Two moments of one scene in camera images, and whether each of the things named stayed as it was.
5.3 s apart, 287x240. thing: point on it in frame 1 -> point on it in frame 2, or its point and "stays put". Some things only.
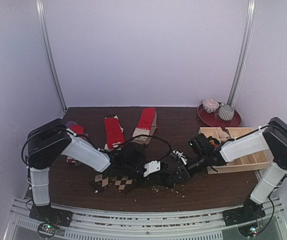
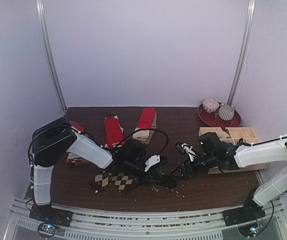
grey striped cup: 226,112 stays put
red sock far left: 77,129 stays put
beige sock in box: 221,134 stays put
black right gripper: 181,172 -> 191,166
